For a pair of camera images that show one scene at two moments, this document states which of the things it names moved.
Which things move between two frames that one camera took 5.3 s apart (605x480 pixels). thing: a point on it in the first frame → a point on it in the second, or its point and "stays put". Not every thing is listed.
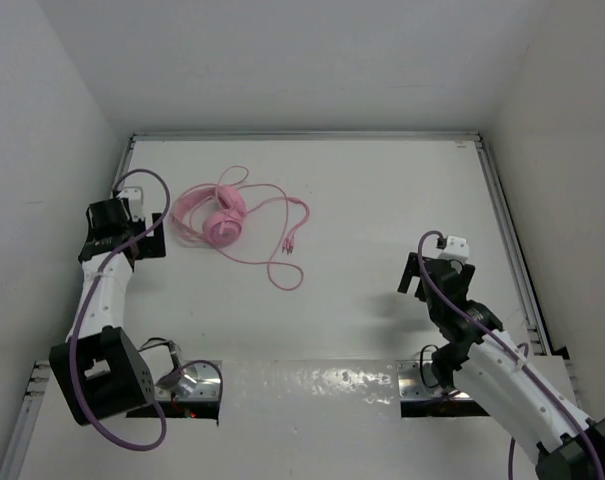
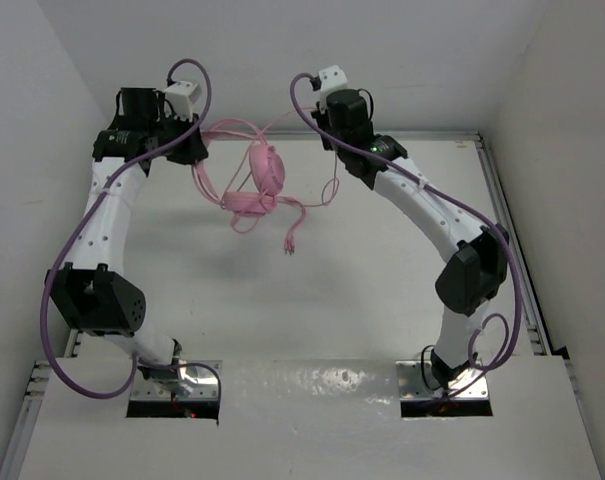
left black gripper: (150, 247) → (193, 152)
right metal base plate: (412, 387) stays put
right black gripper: (409, 271) → (322, 118)
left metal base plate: (199, 381) stays put
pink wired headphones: (250, 222) → (244, 175)
